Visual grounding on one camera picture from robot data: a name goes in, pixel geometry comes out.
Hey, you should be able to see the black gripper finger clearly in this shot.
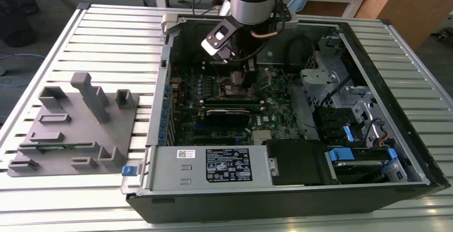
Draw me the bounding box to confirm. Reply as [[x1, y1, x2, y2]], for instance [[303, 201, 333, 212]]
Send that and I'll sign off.
[[243, 56, 259, 89]]

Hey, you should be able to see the metal socket cover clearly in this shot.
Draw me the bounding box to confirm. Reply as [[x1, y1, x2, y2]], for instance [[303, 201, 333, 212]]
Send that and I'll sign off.
[[256, 66, 277, 96]]

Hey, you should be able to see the CPU socket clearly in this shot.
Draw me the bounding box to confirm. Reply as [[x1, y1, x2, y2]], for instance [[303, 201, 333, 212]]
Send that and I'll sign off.
[[216, 74, 259, 100]]

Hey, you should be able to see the green RAM stick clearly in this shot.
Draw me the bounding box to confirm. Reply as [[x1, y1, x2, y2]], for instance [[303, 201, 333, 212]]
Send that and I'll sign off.
[[204, 98, 261, 104], [19, 142, 95, 153]]

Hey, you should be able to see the green motherboard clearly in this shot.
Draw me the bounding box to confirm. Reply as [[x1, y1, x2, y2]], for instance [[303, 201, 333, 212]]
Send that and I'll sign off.
[[164, 62, 309, 147]]

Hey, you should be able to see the black graphics card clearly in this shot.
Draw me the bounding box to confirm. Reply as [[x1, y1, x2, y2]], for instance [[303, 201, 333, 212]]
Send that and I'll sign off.
[[205, 108, 251, 131]]

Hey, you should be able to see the silver metal drive cage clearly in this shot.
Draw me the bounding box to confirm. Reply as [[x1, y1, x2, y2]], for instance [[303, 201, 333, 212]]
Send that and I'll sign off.
[[299, 36, 393, 148]]

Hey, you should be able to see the silver finned heatsink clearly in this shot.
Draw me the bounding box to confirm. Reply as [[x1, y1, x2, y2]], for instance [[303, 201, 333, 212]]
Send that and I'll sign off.
[[252, 130, 273, 140]]

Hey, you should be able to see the grey plastic case latch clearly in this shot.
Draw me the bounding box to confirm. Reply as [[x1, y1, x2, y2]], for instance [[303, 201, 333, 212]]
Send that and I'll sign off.
[[160, 13, 180, 35]]

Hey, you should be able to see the black rating label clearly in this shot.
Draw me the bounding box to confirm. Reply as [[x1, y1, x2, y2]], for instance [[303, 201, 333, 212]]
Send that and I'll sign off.
[[205, 148, 255, 182]]

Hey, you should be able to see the blue plastic drive tab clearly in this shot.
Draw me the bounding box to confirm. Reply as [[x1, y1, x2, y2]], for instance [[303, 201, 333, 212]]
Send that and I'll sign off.
[[341, 125, 355, 141]]

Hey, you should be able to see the hard disk in blue carrier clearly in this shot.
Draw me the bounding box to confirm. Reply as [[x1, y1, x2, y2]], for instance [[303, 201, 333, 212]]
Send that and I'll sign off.
[[324, 147, 400, 184]]

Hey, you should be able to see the silver power supply unit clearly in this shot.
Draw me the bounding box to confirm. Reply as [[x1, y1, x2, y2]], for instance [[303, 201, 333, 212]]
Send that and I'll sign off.
[[140, 144, 276, 192]]

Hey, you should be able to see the wooden cabinet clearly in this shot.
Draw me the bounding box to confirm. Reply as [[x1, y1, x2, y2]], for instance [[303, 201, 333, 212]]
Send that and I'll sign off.
[[357, 0, 453, 49]]

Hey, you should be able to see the black PC case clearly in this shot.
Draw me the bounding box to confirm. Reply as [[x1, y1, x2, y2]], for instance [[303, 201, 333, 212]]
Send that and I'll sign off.
[[120, 13, 452, 225]]

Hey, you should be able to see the grey parts rack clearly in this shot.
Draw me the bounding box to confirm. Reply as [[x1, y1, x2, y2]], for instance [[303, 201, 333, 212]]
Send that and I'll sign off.
[[6, 72, 142, 177]]

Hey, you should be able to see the wheeled chair base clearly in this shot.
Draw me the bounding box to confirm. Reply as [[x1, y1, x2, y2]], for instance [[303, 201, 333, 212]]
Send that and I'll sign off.
[[439, 11, 453, 41]]

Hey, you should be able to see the black office chair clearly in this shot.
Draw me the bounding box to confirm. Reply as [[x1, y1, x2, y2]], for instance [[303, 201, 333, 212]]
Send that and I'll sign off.
[[0, 0, 40, 48]]

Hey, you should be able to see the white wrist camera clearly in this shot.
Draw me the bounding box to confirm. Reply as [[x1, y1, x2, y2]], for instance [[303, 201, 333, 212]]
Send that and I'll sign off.
[[200, 18, 245, 63]]

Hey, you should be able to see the black camera cable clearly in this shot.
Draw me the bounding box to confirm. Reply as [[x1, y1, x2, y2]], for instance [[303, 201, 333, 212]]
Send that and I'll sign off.
[[273, 0, 288, 35]]

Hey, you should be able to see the black disk bay bracket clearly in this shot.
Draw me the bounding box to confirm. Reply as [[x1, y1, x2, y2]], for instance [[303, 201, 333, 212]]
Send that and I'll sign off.
[[315, 107, 359, 140]]

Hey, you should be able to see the coloured wire bundle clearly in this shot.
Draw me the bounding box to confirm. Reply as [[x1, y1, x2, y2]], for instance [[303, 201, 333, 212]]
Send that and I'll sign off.
[[375, 133, 391, 148]]

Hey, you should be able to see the blue cable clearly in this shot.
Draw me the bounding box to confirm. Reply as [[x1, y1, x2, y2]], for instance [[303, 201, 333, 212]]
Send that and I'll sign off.
[[0, 53, 47, 87]]

